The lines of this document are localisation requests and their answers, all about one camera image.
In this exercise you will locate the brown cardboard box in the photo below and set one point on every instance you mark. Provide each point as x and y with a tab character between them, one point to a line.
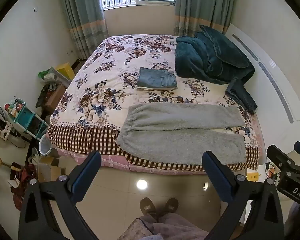
55	97

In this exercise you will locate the grey-green curtain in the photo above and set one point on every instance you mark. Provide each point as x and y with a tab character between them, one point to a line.
82	12
202	2

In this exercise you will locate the tan cardboard box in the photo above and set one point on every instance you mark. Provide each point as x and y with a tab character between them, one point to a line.
48	171

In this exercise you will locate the small yellow box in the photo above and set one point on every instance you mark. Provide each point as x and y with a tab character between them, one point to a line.
253	176

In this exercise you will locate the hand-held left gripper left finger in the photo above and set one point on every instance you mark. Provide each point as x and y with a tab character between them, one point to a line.
86	178

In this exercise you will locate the teal storage rack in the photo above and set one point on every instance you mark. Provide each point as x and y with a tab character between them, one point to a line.
25	117

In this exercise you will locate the green plastic bag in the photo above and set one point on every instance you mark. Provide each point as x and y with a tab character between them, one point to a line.
43	74

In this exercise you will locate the dark denim jeans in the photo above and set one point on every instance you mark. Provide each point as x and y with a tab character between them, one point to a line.
242	95

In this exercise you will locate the red cloth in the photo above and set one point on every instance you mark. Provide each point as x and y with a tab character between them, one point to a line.
22	180

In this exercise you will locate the grey fluffy pants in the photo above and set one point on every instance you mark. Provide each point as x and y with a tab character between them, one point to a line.
165	120

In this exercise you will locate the person's legs in plush pants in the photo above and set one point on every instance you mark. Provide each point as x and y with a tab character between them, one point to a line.
162	230

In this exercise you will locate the white headboard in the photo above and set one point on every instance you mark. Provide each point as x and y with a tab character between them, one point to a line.
270	97

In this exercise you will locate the white wastebasket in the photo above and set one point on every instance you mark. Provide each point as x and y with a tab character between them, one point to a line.
45	146

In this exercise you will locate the folded blue denim jeans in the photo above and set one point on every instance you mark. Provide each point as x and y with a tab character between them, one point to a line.
155	77

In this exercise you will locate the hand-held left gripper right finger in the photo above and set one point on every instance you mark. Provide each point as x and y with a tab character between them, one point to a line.
216	177

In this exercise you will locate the brown slipper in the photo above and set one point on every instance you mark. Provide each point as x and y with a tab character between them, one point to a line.
170	205
148	207

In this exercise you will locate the teal plush blanket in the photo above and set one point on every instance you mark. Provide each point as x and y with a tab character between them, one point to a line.
205	55

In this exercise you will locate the floral printed bed blanket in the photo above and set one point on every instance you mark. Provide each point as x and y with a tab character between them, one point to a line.
110	80

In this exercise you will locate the folded white cloth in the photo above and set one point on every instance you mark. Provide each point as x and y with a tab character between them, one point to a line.
152	88

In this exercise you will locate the pink checked bed sheet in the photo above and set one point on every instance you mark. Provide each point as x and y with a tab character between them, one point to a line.
110	161

